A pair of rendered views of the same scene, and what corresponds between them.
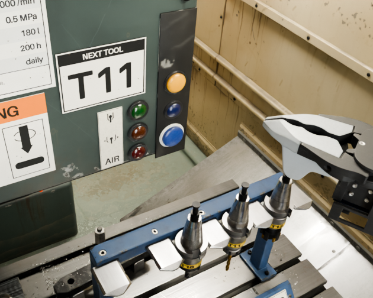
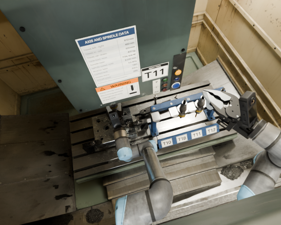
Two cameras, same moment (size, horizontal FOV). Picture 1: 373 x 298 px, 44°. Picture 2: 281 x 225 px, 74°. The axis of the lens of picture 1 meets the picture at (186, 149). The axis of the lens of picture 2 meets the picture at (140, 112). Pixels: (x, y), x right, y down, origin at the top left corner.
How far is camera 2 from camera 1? 0.26 m
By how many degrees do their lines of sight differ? 27
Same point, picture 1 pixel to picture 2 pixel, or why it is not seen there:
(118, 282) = (157, 118)
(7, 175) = (127, 95)
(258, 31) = (233, 16)
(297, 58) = (247, 33)
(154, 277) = not seen: hidden behind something
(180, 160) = (191, 65)
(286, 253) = not seen: hidden behind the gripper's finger
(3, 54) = (127, 70)
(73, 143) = (145, 88)
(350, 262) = not seen: hidden behind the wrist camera
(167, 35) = (175, 60)
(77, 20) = (147, 60)
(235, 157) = (212, 69)
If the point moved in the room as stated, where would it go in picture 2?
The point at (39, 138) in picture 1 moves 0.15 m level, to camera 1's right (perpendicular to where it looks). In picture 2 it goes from (135, 87) to (174, 97)
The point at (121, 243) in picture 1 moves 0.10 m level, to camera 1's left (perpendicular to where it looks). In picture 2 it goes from (159, 106) to (144, 102)
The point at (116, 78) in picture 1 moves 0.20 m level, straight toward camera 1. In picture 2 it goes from (158, 72) to (152, 122)
